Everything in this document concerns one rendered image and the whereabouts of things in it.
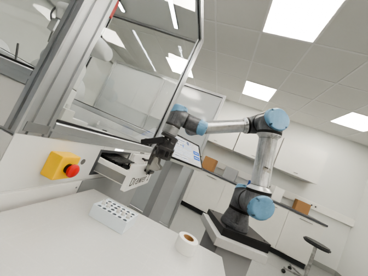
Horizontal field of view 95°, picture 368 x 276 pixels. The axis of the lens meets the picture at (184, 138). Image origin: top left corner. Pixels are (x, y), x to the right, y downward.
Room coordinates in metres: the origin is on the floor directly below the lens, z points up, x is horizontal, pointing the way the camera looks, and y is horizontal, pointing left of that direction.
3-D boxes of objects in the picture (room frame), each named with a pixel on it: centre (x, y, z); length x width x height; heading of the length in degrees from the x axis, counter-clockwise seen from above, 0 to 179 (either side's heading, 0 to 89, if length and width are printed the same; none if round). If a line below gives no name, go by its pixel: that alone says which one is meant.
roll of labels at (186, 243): (0.59, -0.15, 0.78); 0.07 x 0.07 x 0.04
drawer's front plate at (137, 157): (1.15, 0.21, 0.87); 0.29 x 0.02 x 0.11; 171
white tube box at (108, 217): (0.57, 0.11, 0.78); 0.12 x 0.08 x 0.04; 79
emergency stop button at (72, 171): (0.51, 0.26, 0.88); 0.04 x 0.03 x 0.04; 171
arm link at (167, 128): (0.82, 0.07, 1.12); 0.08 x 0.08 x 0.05
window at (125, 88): (0.89, 0.28, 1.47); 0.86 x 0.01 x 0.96; 171
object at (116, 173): (0.85, 0.32, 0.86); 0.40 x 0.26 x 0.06; 81
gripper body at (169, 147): (0.81, 0.07, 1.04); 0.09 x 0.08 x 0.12; 81
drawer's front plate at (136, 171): (0.82, 0.12, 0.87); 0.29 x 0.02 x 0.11; 171
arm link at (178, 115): (0.81, 0.07, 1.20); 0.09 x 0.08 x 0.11; 93
